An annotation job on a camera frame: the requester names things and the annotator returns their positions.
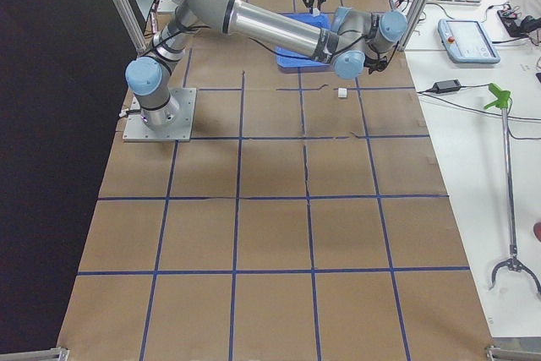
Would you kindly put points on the blue plastic tray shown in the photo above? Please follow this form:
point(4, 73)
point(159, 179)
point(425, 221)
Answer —
point(301, 35)

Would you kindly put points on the grey teach pendant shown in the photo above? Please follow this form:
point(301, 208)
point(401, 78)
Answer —
point(466, 41)

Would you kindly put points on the black power adapter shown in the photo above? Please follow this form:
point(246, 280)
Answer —
point(447, 86)

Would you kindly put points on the brown paper table cover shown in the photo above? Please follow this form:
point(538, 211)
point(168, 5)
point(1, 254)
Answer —
point(295, 225)

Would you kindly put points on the black device with red wires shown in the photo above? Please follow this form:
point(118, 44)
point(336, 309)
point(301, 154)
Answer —
point(517, 26)

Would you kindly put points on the green handled reacher grabber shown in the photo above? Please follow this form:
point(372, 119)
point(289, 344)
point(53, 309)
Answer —
point(512, 263)

